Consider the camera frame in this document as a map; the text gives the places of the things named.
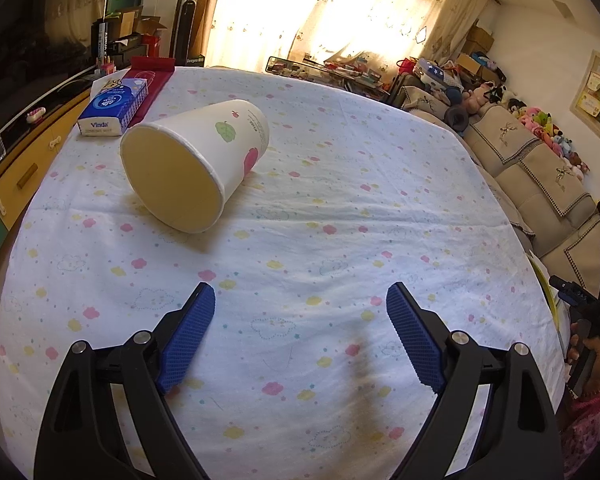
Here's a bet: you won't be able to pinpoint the teal and yellow television cabinet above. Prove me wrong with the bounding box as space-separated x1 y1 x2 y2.
0 67 112 287

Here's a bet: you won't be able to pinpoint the cream embroidered curtains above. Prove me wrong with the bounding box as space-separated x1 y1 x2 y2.
205 0 497 87

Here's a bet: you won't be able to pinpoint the blue star print case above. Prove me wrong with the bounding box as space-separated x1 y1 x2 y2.
413 59 462 89

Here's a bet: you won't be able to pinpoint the white paper cup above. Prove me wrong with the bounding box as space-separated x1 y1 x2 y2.
120 100 272 235

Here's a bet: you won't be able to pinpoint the white spotted tablecloth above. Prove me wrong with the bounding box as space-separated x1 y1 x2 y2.
0 65 569 480

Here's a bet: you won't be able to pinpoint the open cardboard boxes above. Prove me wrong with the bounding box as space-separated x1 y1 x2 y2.
107 5 167 57

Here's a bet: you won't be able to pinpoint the pink floral clothing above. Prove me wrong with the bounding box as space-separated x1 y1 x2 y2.
560 385 600 479

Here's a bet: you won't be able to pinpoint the large flat television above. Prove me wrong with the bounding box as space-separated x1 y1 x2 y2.
0 0 115 127

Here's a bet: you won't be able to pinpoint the row of plush toys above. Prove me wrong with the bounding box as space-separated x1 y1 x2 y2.
500 97 592 182

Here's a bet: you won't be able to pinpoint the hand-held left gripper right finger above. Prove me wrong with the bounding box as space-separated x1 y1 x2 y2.
386 281 565 480

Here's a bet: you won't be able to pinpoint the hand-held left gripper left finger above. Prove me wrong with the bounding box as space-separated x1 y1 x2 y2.
34 281 217 480

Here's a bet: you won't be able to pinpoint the black tower fan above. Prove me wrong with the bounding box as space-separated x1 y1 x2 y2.
170 0 201 67

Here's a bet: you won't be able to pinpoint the grey neck pillow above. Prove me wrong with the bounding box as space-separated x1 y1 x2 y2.
442 102 472 134

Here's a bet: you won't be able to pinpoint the ceiling vent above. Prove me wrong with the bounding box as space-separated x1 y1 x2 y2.
549 0 574 24

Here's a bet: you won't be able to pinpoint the plush bear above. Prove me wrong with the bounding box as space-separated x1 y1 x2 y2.
462 82 497 112

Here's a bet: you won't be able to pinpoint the stacked cardboard boxes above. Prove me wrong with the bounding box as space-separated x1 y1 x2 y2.
455 25 507 82

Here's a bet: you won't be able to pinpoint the blue tissue pack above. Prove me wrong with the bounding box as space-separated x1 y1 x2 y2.
77 79 150 139

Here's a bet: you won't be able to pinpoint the black tube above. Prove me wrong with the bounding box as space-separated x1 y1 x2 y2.
93 18 112 59

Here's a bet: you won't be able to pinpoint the beige sofa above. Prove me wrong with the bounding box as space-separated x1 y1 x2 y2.
395 85 600 312

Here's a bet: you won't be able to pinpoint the cluttered glass coffee table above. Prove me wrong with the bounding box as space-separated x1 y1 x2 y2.
264 54 397 94

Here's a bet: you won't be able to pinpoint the yellow rimmed dark bin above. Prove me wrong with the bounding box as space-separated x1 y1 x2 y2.
529 254 564 332

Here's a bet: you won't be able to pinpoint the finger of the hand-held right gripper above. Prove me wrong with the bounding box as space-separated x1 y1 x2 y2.
550 275 591 307

